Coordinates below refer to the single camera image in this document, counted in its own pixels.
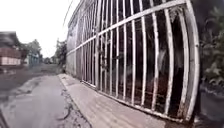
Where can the grey cracked asphalt road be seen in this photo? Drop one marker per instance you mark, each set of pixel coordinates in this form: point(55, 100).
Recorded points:
point(40, 103)

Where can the pale concrete strip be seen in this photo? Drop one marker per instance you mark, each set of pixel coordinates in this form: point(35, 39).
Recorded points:
point(96, 108)

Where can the grey building behind fence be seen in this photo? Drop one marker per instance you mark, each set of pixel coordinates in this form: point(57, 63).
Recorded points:
point(71, 50)

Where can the blue building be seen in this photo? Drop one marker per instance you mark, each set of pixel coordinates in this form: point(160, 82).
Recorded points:
point(33, 59)

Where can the green trees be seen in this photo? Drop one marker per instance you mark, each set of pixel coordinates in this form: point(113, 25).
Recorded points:
point(60, 51)

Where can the white metal bar fence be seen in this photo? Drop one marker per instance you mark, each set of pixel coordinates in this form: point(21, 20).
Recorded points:
point(133, 56)

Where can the red and white building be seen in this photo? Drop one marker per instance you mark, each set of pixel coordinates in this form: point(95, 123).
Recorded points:
point(9, 51)

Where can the green tree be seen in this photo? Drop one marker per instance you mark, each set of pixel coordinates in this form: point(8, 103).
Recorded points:
point(33, 47)

